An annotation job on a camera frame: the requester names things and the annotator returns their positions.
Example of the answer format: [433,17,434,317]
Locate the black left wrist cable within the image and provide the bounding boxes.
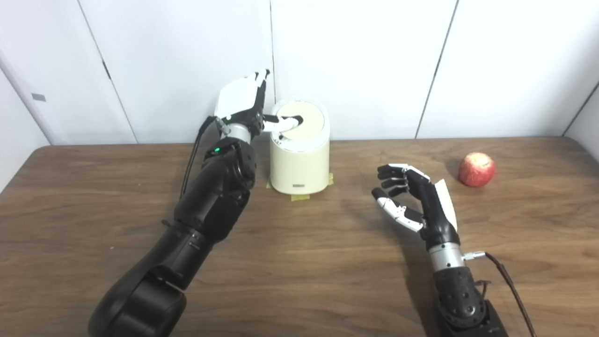
[180,116,230,199]

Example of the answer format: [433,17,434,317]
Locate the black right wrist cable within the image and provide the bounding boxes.
[462,251,538,337]

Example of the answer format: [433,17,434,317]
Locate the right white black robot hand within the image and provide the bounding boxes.
[371,163,460,249]

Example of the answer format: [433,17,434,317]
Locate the red apple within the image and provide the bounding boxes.
[458,152,496,187]

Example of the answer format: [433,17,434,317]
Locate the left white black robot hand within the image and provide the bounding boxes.
[214,69,305,139]

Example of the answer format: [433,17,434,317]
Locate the cream-colored round bin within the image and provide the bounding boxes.
[269,98,331,195]

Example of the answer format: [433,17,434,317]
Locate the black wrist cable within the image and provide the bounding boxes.
[180,116,230,199]
[462,251,538,337]

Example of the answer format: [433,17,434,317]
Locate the cream round bin lid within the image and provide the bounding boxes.
[275,102,326,141]

